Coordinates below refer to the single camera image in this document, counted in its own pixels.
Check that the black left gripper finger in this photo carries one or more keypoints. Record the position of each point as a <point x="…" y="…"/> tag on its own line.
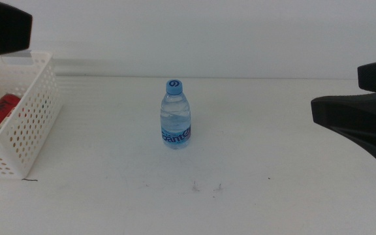
<point x="2" y="29"/>

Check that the clear water bottle blue cap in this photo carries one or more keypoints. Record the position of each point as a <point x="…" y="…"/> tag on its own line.
<point x="175" y="117"/>

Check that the white perforated plastic basket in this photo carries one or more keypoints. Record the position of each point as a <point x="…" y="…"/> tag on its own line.
<point x="42" y="57"/>

